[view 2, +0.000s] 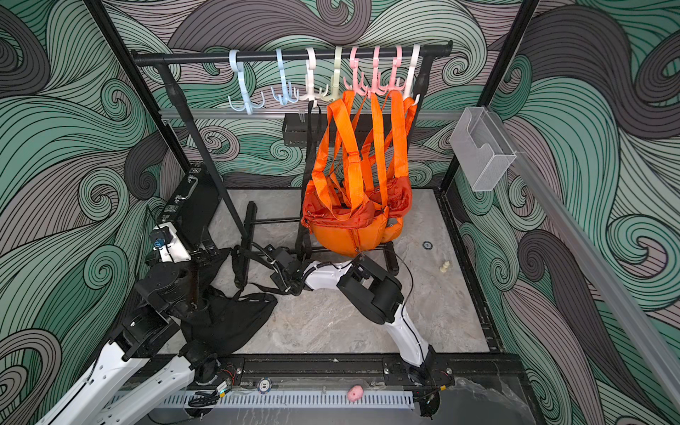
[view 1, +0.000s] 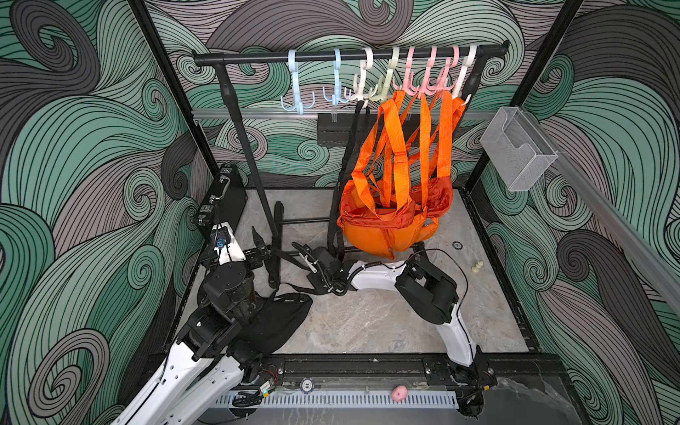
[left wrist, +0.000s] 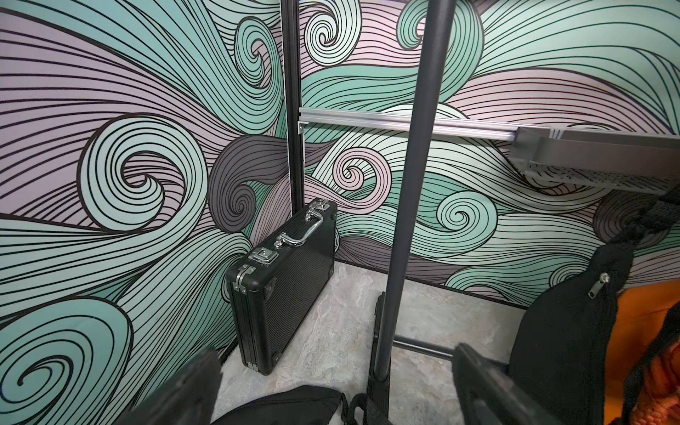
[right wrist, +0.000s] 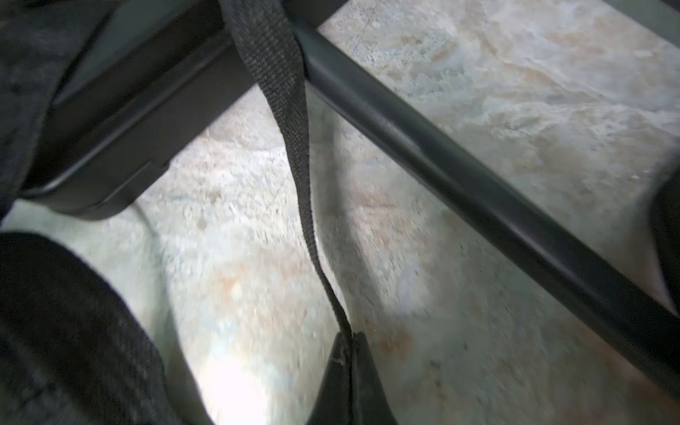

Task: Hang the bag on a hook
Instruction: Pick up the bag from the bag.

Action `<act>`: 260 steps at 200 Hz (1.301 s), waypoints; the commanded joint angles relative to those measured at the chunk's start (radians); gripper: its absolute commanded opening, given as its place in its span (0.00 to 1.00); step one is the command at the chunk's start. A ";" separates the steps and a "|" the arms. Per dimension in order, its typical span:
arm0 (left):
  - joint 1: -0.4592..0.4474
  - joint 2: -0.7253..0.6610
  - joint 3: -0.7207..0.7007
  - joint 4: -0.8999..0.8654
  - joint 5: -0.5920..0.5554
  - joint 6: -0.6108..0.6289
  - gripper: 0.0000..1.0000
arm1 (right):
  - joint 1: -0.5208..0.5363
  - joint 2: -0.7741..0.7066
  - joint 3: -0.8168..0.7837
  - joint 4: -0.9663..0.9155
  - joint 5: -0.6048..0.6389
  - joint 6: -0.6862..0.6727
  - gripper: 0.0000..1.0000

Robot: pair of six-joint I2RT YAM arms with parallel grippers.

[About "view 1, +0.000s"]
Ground white hook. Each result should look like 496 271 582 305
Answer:
452 44 478 98
350 47 374 101

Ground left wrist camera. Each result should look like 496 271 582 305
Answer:
209 222 246 266

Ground orange sling bag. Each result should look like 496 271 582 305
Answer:
447 97 467 160

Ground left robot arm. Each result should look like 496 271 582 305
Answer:
114 248 272 424

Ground small cream figurine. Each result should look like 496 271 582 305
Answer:
471 260 484 274

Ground light blue hook leftmost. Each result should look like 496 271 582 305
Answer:
280 49 315 115

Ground black clothes rack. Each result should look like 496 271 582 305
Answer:
190 40 512 290

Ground pale green hook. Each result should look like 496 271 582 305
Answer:
368 47 400 103

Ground pink small object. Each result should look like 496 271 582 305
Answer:
391 385 409 403

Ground black round mat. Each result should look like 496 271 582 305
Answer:
237 283 313 356

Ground white mesh wall basket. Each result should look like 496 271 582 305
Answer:
481 106 558 192

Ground white hook rightmost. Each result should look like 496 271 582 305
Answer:
452 44 478 98

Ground large orange backpack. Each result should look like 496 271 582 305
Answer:
338 99 442 260

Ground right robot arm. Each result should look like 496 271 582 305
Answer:
294 243 479 382

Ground pink hook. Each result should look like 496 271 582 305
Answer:
416 46 437 96
392 46 418 96
435 45 460 92

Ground black wall shelf tray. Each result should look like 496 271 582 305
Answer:
317 112 426 148

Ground black case on wall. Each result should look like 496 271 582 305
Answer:
194 164 248 239

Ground red-orange drawstring bag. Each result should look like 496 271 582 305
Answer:
338 90 415 228
407 91 457 221

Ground black bag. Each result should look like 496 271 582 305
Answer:
327 101 368 261

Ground white slotted cable duct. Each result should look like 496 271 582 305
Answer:
211 390 460 411

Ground light blue hook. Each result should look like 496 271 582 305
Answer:
280 49 315 115
322 49 352 106

